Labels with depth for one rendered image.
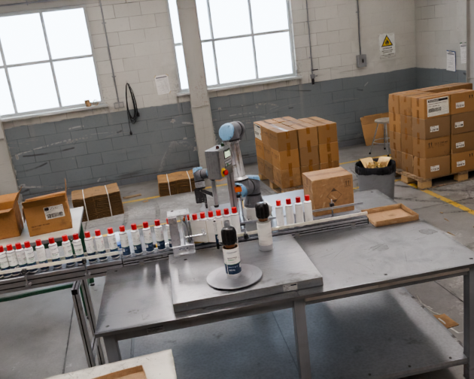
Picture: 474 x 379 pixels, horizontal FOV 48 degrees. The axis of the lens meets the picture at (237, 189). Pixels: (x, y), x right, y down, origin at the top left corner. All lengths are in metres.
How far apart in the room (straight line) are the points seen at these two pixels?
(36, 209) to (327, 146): 3.93
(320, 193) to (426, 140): 3.31
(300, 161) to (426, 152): 1.55
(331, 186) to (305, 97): 5.58
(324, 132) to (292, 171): 0.65
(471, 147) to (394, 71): 3.05
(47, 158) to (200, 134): 2.45
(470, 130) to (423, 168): 0.75
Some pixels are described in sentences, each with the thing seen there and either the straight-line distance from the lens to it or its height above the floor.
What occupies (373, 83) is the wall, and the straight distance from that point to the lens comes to 9.78.
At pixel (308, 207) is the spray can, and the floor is 1.01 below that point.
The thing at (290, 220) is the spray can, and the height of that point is 0.94.
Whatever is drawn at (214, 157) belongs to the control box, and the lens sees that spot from 3.38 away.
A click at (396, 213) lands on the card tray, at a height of 0.83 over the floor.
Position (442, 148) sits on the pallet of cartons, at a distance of 7.09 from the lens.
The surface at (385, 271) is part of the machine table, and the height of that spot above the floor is 0.83.
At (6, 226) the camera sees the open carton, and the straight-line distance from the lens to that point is 4.77.
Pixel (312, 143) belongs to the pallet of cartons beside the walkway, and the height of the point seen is 0.68.
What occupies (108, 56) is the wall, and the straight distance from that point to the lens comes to 8.72.
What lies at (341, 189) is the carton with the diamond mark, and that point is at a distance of 3.85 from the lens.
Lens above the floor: 2.17
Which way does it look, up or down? 16 degrees down
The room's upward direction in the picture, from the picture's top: 7 degrees counter-clockwise
